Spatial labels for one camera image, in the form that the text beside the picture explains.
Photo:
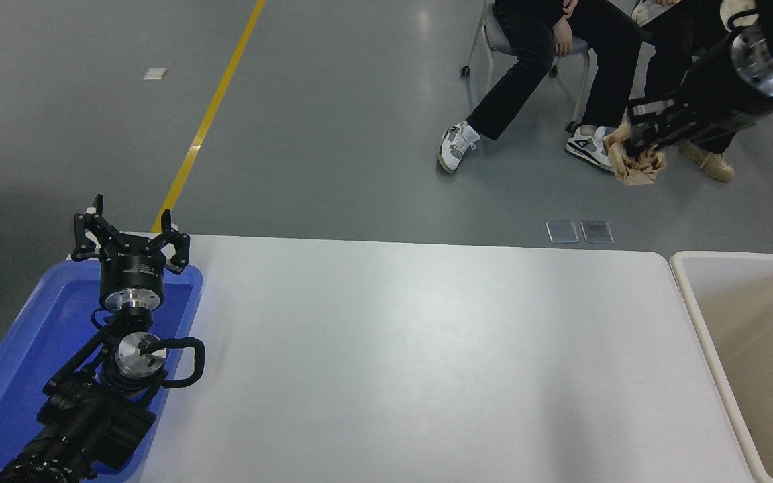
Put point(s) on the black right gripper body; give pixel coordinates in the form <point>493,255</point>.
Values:
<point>715,94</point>

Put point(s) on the clear floor plate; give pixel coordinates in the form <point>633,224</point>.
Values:
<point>561,232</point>
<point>596,232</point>

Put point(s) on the seated person with tan shoes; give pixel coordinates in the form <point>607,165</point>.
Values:
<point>668,40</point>

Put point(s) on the person's hand on lap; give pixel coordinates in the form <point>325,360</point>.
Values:
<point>570,7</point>

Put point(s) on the blue plastic tray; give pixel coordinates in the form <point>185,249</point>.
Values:
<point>17,362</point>

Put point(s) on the white paper scrap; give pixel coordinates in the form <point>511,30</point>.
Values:
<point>154,74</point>

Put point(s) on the grey wheeled chair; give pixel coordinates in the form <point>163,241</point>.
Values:
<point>494,37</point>

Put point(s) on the tan paper ball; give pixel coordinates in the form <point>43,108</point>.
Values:
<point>628,169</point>

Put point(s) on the person's hanging hand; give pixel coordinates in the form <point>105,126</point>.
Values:
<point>563,39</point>

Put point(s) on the seated person with white shoes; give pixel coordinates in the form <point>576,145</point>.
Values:
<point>527,60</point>

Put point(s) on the large pale bin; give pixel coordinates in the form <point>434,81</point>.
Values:
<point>769,355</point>

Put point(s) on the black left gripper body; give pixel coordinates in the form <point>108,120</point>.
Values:
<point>133,268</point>

